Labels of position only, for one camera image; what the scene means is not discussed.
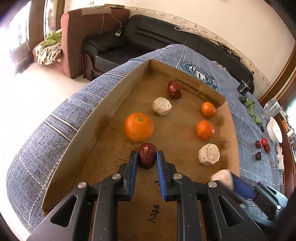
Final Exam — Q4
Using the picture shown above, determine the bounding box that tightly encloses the dark purple jujube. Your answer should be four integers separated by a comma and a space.
255, 152, 262, 161

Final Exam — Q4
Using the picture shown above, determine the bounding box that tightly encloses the large red jujube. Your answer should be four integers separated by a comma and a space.
264, 144, 271, 153

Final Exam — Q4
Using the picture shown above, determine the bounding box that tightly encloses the red cherry tomato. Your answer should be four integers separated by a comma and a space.
261, 138, 268, 147

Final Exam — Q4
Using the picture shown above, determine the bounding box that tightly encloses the large white corn piece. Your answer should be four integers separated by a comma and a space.
198, 143, 220, 166

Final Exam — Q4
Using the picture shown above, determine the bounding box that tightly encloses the orange tangerine near left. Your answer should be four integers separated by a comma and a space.
123, 113, 154, 142

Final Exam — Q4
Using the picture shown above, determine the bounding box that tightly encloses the orange tangerine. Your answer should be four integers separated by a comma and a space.
123, 113, 154, 142
196, 120, 215, 140
201, 102, 216, 118

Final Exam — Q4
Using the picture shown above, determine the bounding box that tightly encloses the orange tangerine middle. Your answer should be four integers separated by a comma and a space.
196, 120, 215, 140

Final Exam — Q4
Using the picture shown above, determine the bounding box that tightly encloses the shallow cardboard tray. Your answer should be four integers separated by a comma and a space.
31, 60, 240, 240

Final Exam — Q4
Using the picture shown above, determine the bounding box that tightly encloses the white bowl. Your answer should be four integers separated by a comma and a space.
267, 117, 282, 143

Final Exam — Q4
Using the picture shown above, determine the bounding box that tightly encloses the small white corn piece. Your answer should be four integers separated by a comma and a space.
151, 97, 172, 116

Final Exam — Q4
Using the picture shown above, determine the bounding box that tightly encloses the orange tangerine far right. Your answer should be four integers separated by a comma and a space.
201, 102, 216, 118

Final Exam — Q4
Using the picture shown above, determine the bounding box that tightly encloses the blue plaid tablecloth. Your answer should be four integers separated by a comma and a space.
6, 44, 285, 233

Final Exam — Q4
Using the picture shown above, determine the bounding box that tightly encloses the dark red jujube far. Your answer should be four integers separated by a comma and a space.
167, 80, 183, 99

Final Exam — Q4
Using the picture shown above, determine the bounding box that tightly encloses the green leafy vegetable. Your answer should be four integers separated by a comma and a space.
244, 99, 263, 127

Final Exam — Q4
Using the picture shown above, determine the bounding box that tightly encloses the small black device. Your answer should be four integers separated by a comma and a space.
237, 79, 250, 96

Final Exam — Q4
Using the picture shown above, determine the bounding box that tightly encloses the black sofa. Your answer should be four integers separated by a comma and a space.
81, 15, 254, 93

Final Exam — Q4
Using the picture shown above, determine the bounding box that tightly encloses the patterned cloth pile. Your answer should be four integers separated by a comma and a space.
32, 29, 62, 65

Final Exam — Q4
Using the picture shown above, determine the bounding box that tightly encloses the brown armchair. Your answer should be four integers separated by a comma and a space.
61, 6, 130, 79

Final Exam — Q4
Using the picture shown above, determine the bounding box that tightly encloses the wooden glass door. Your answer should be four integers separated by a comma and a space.
6, 1, 65, 74

